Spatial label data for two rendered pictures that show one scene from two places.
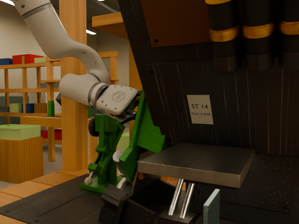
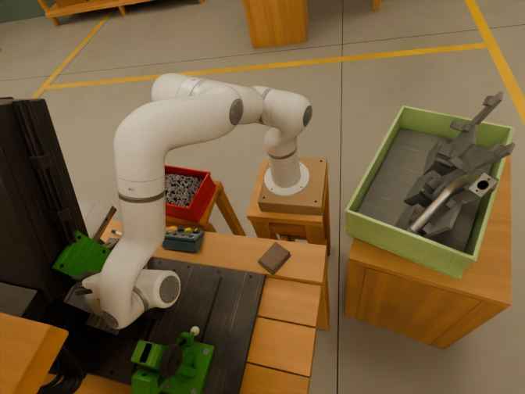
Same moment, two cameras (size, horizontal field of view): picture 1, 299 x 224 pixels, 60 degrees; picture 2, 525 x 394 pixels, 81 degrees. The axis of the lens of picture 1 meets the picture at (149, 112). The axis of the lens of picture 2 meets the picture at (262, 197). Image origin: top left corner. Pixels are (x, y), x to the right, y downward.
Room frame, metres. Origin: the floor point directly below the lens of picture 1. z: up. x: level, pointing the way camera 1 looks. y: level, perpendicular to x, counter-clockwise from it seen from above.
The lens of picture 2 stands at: (1.20, 0.55, 1.91)
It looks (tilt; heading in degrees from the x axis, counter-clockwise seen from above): 52 degrees down; 181
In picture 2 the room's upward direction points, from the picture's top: 19 degrees counter-clockwise
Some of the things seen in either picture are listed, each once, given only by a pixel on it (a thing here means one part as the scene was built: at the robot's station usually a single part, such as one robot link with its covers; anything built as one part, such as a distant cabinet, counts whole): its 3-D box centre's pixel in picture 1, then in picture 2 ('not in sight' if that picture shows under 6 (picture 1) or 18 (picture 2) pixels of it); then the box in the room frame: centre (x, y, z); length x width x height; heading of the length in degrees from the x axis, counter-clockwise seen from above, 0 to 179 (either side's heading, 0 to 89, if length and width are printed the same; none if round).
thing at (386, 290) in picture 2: not in sight; (414, 246); (0.63, 1.19, 0.39); 0.68 x 0.52 x 0.79; 143
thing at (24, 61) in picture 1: (30, 101); not in sight; (6.39, 2.93, 1.13); 2.48 x 0.54 x 2.27; 67
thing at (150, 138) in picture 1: (158, 122); (87, 263); (0.66, -0.02, 1.17); 0.13 x 0.12 x 0.20; 63
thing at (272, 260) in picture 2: not in sight; (273, 257); (0.70, 0.52, 0.91); 0.10 x 0.08 x 0.03; 121
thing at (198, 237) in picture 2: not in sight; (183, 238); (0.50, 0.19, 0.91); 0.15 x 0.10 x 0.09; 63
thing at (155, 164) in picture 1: (214, 152); (68, 253); (0.55, -0.14, 1.11); 0.39 x 0.16 x 0.03; 153
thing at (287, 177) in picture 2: not in sight; (283, 163); (0.37, 0.67, 1.01); 0.19 x 0.19 x 0.18
